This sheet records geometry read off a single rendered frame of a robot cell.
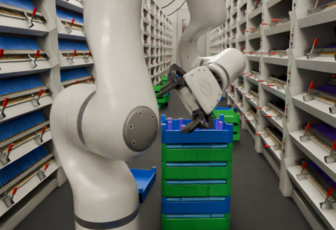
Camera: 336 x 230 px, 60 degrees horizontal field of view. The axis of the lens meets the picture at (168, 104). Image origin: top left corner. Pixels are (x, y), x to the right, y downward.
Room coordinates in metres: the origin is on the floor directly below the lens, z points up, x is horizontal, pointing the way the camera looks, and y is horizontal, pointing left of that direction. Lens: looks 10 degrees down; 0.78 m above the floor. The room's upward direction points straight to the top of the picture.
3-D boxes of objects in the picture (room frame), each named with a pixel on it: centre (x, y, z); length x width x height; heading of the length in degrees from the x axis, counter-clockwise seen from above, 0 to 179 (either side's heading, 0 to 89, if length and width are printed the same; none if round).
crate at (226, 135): (1.27, -0.12, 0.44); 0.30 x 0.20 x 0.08; 91
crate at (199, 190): (1.27, -0.12, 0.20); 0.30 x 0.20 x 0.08; 91
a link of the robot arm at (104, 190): (0.53, 0.14, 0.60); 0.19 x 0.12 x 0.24; 46
